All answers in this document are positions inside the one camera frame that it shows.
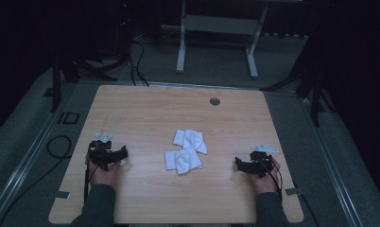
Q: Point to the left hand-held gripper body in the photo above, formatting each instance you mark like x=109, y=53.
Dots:
x=100, y=153

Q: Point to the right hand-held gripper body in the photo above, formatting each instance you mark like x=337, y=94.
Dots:
x=261, y=164

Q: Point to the white sock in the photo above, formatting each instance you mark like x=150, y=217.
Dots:
x=183, y=161
x=191, y=141

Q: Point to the person's left hand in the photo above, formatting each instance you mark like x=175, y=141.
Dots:
x=105, y=176

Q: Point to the person's right hand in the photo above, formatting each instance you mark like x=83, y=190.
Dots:
x=265, y=184

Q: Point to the black floor tape marking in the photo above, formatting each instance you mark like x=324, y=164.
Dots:
x=68, y=118

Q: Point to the black tripod stand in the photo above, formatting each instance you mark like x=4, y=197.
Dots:
x=57, y=82
x=315, y=94

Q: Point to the dark equipment rack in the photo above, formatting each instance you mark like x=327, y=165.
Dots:
x=124, y=28

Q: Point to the metal floor rail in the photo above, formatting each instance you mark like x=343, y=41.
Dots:
x=19, y=175
x=331, y=164

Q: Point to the white metal desk frame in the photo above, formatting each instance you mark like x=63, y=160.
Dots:
x=217, y=25

